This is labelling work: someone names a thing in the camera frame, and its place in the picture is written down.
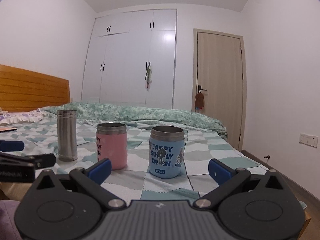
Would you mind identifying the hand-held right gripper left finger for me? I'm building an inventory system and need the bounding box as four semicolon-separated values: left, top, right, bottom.
22;158;127;210

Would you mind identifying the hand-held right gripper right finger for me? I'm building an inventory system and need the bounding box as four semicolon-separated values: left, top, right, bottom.
192;158;299;209

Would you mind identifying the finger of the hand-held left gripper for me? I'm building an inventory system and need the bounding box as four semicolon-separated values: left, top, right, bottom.
0;141;25;153
0;152;56;170

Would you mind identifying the tall steel cup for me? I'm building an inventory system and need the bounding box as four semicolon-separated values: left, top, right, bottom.
57;109;78;162

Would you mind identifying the pink steel cup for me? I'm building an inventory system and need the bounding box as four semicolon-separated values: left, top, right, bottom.
96;122;128;171

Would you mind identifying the blue printed steel cup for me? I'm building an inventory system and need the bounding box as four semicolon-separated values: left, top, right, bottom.
149;126;186;179

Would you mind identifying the checked green bed sheet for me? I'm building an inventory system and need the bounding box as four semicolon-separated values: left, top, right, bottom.
0;115;267;205

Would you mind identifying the ruffled floral pillow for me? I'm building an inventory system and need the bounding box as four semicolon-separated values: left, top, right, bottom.
0;108;54;127

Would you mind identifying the purple clothing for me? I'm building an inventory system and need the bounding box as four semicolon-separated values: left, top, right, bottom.
0;199;23;240

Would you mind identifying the orange wooden headboard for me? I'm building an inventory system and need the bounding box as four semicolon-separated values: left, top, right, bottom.
0;64;70;113

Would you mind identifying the green floral duvet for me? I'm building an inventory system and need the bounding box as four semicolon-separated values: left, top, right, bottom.
41;102;227;140

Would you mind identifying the brown plush toy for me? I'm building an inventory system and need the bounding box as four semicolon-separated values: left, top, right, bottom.
194;92;205;112

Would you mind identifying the light wooden door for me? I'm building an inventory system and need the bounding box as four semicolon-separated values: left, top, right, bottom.
193;28;247;152

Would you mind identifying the hanging green ornament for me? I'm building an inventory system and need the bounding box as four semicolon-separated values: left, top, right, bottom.
144;62;153;90

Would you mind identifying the white wardrobe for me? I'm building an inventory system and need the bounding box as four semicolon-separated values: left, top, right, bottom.
81;9;177;109

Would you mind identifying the white wall socket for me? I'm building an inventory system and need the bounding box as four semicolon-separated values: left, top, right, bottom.
299;133;319;147

